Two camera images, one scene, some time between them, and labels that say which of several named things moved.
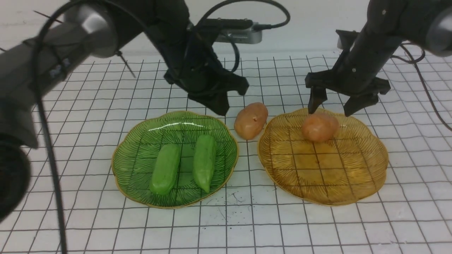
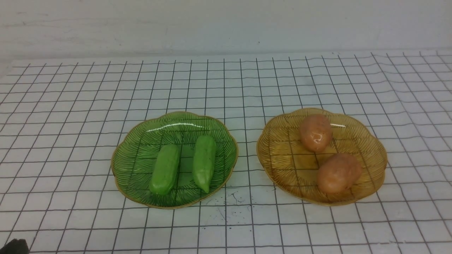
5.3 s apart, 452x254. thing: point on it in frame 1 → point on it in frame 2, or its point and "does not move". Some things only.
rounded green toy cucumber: (166, 169) does not move
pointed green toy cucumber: (204, 160) does not move
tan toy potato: (249, 121) → (339, 172)
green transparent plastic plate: (134, 154) does not move
